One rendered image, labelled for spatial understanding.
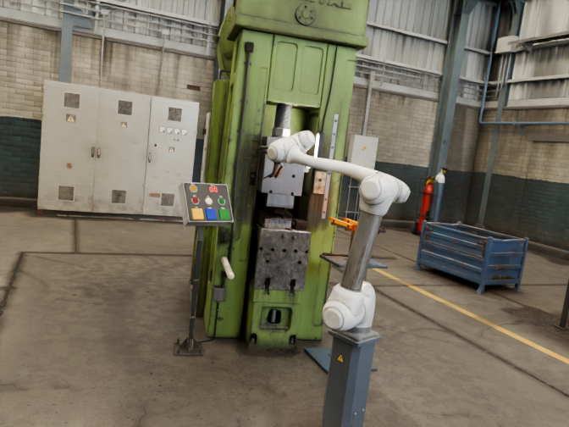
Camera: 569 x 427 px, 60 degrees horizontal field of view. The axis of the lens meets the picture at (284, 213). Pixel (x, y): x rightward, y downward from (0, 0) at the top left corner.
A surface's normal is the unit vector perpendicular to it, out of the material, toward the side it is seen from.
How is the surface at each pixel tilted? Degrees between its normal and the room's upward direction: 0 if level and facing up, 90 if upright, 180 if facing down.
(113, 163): 90
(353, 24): 90
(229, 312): 90
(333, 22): 90
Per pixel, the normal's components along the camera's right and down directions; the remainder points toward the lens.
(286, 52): 0.22, 0.15
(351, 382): -0.04, 0.13
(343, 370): -0.73, 0.00
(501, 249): 0.48, 0.18
